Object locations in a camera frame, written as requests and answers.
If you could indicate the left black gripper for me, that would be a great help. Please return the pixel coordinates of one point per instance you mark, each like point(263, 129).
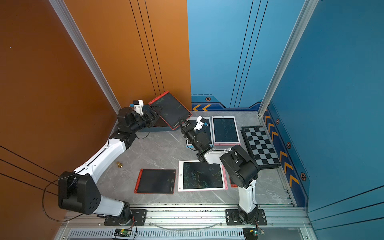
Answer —
point(152, 114)

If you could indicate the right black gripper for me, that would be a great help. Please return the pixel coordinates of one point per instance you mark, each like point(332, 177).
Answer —
point(187, 130)

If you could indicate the red writing tablet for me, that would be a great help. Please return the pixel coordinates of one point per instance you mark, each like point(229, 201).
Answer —
point(233, 185)
point(170, 109)
point(156, 181)

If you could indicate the pink writing tablet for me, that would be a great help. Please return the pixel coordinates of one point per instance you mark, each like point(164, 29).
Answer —
point(194, 176)
point(225, 131)

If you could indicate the teal storage box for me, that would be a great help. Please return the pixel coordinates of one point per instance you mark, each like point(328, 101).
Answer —
point(155, 125)

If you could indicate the light blue writing tablet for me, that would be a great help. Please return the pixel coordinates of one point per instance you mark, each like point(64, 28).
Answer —
point(206, 128)

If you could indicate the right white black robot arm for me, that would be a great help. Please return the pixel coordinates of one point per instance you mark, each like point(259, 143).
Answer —
point(241, 167)

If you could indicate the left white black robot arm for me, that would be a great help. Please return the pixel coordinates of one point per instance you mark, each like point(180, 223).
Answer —
point(78, 191)

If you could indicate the black grey chessboard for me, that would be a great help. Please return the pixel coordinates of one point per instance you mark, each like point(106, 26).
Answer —
point(260, 147)

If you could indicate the right green circuit board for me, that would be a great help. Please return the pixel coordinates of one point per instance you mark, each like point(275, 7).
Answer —
point(252, 233)

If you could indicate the green circuit board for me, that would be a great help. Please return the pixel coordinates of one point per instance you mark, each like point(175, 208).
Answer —
point(123, 234)
point(252, 233)

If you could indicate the left green circuit board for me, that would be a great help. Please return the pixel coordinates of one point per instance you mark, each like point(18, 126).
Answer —
point(123, 234)

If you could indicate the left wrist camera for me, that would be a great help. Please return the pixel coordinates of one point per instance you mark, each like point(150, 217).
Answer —
point(138, 105)

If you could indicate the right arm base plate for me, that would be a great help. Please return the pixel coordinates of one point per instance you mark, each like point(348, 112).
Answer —
point(239, 217)

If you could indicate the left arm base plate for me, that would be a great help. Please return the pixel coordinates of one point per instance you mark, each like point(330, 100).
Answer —
point(135, 217)

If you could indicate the aluminium front rail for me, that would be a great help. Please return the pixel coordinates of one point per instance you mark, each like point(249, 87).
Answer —
point(192, 222)

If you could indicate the left aluminium corner post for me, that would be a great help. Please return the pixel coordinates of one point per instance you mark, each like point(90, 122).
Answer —
point(75, 34)

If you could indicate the aluminium corner post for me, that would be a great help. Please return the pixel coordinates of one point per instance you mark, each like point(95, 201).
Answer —
point(292, 43)
point(75, 34)

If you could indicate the right aluminium corner post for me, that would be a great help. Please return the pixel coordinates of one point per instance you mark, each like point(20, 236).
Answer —
point(292, 43)

